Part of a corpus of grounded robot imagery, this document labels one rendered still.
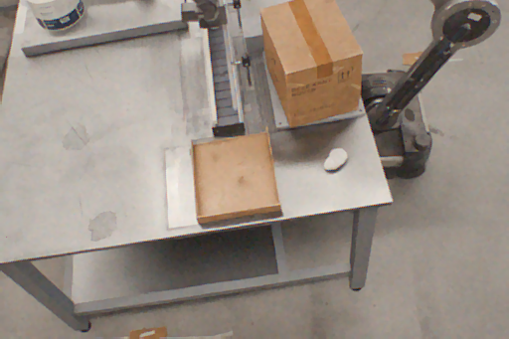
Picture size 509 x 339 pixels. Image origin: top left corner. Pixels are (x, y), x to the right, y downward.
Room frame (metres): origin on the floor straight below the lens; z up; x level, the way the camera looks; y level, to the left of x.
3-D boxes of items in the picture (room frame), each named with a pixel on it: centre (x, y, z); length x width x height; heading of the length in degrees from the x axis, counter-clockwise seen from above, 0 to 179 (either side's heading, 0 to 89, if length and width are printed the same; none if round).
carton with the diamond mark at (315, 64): (1.27, -0.26, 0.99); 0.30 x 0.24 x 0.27; 5
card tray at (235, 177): (0.98, 0.05, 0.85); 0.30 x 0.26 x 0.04; 177
